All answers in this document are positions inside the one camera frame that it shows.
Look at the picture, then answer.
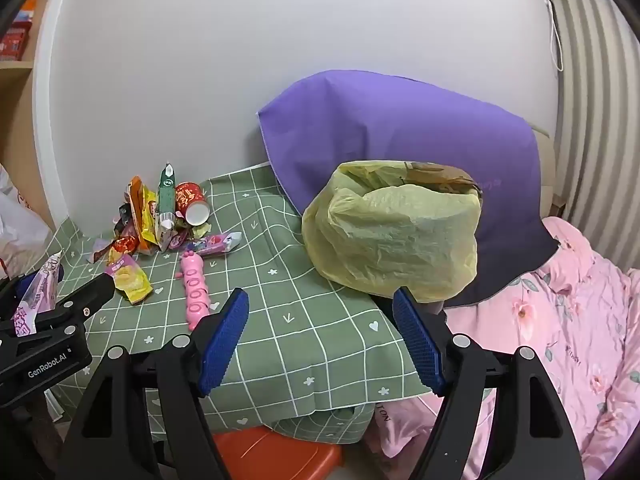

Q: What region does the orange plastic stool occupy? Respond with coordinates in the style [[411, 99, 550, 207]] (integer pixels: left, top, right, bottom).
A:
[[212, 425, 346, 480]]

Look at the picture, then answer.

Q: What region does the striped curtain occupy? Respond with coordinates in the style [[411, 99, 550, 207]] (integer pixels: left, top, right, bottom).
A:
[[550, 0, 640, 271]]

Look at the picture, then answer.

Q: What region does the yellow pink chip packet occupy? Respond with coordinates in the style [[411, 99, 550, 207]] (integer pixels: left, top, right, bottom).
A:
[[104, 254, 153, 306]]

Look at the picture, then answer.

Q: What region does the yellow bag lined bin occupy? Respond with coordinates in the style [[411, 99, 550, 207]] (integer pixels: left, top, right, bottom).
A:
[[301, 160, 485, 305]]

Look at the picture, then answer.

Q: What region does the green tall snack packet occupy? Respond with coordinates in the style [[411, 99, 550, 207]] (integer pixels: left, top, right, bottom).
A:
[[156, 162, 180, 233]]

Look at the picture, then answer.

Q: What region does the red paper cup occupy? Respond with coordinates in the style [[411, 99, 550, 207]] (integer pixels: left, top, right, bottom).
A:
[[175, 181, 210, 226]]

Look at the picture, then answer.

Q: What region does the red box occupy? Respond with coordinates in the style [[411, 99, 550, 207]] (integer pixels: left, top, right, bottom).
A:
[[0, 27, 28, 58]]

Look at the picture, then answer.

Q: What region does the pink caterpillar toy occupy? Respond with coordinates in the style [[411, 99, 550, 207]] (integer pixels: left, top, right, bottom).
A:
[[175, 251, 221, 332]]

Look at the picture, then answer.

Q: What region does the beige cushion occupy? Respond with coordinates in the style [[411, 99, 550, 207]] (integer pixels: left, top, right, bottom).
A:
[[525, 120, 571, 211]]

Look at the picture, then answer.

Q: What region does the white red print plastic bag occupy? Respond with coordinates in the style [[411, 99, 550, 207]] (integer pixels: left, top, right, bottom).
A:
[[0, 162, 53, 278]]

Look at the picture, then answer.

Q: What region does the white cord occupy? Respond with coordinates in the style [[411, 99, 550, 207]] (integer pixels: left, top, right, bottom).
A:
[[547, 0, 565, 73]]

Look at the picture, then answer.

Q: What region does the pink floral blanket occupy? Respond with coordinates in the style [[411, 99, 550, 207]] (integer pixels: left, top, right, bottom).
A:
[[365, 215, 640, 480]]

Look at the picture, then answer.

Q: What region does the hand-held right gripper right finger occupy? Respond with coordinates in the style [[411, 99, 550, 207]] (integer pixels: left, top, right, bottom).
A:
[[392, 287, 586, 480]]

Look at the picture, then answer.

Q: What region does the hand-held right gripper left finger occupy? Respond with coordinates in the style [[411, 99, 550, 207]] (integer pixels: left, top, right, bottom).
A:
[[57, 287, 251, 480]]

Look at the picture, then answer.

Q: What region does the orange blue box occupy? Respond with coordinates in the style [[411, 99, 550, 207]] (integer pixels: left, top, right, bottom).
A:
[[12, 0, 38, 28]]

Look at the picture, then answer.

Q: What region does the wooden shelf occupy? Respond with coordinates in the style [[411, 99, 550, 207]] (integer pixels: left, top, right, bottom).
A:
[[0, 0, 61, 233]]

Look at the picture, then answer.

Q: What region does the pink purple cartoon wrapper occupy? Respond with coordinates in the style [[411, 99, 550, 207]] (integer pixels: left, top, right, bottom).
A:
[[182, 231, 243, 258]]

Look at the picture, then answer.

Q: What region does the pile of mixed wrappers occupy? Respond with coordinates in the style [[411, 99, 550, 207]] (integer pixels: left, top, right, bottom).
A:
[[87, 175, 213, 263]]

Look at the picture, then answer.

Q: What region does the green checked tablecloth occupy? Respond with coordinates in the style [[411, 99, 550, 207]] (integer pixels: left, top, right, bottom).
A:
[[47, 162, 426, 446]]

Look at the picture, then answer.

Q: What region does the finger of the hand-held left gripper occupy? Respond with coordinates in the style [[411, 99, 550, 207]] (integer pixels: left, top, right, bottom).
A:
[[35, 274, 117, 331], [0, 274, 32, 323]]

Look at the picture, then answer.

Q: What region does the pink white snack wrapper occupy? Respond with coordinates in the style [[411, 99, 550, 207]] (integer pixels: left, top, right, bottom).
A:
[[15, 250, 65, 338]]

